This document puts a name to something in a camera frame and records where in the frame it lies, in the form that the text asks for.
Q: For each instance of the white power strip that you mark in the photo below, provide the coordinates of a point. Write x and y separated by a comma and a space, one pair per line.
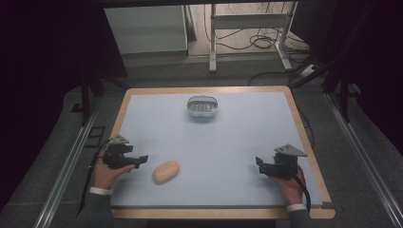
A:
308, 70

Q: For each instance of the black metal stand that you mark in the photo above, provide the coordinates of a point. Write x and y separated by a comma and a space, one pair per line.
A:
335, 66
87, 95

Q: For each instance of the person's right hand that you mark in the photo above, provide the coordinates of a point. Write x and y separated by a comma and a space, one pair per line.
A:
290, 190

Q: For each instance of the white metal desk frame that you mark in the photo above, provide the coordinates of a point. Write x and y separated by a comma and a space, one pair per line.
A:
250, 22

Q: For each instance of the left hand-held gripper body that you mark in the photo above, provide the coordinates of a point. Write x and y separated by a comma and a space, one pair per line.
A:
116, 155

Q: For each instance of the aluminium rail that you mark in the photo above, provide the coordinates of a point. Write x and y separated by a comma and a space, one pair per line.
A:
65, 171
364, 158

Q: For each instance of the white cabinet panel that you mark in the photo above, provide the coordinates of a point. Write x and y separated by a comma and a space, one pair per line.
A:
145, 30

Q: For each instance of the bread roll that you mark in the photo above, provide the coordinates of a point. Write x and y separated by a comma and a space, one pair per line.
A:
166, 172

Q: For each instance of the person's left hand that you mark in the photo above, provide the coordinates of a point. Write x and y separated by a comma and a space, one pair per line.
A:
107, 175

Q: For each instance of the light blue table mat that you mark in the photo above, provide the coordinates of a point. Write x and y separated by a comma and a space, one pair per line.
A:
209, 148

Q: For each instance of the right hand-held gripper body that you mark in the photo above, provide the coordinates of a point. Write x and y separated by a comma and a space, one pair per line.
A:
282, 164

